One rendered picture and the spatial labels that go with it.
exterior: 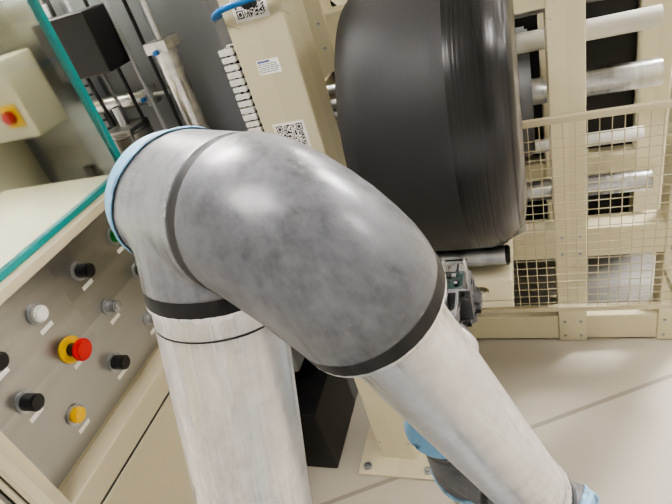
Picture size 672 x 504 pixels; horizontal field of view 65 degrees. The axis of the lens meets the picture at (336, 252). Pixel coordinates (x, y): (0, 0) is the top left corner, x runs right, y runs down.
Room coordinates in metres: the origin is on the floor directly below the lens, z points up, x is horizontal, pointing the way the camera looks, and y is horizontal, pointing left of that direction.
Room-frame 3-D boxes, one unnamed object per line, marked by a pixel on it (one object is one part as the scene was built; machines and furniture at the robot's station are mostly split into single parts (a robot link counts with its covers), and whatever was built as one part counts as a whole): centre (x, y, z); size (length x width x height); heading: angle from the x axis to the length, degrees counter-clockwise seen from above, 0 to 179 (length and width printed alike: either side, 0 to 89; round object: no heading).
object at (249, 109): (1.19, 0.08, 1.19); 0.05 x 0.04 x 0.48; 155
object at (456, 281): (0.63, -0.15, 1.04); 0.12 x 0.08 x 0.09; 155
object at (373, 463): (1.19, -0.01, 0.01); 0.27 x 0.27 x 0.02; 65
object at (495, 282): (0.97, -0.20, 0.84); 0.36 x 0.09 x 0.06; 65
